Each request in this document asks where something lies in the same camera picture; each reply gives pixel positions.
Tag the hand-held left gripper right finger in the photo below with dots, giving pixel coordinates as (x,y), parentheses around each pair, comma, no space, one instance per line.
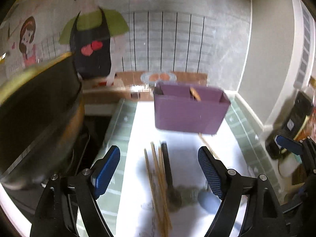
(209,175)

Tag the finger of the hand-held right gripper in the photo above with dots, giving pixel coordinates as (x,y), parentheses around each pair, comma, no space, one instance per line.
(288,143)

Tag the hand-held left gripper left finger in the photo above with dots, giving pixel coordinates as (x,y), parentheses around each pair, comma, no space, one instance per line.
(108,170)

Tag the blue plastic spoon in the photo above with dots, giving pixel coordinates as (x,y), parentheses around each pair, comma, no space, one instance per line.
(207,201)

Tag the wooden chopstick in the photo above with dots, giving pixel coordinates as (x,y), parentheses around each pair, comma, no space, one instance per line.
(154,190)
(206,145)
(196,95)
(160,177)
(162,163)

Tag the purple utensil holder box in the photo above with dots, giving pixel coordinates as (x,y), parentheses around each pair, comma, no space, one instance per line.
(187,113)

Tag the black box with label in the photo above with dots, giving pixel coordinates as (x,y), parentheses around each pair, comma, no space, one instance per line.
(293,118)

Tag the dark cooking pot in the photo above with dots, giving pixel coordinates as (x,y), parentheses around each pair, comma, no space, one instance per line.
(37,116)

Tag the white window frame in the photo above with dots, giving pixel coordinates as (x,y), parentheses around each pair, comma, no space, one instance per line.
(300,42)

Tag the cartoon wall poster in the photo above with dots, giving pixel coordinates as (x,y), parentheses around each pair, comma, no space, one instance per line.
(160,42)

